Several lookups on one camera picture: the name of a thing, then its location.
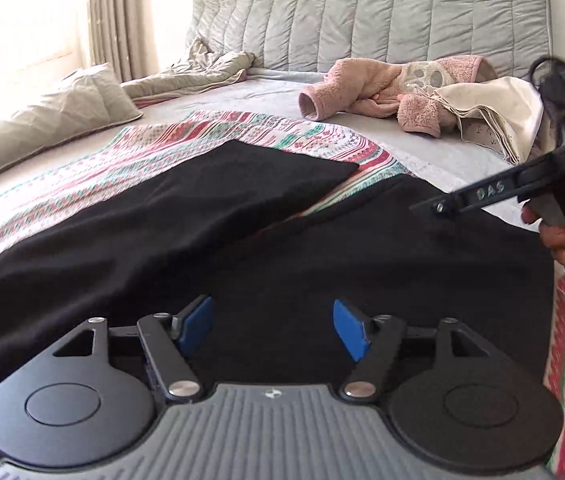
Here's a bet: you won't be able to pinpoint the black pants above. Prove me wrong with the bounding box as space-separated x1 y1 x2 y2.
0 141 553 385

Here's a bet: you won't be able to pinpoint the cream cloth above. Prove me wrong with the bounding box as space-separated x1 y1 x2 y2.
431 76 557 166

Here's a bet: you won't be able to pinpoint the patterned handmade bedspread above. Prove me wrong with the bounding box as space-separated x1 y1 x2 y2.
0 112 565 479

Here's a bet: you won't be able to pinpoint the pink fleece garment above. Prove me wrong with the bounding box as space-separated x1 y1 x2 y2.
299 55 497 138

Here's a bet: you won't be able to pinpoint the grey pillow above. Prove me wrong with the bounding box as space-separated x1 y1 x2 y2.
0 64 142 174

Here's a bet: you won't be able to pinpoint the beige curtain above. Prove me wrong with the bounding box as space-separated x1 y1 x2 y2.
87 0 158 82

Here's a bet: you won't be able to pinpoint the grey quilted headboard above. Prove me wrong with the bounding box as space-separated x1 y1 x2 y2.
188 0 552 77

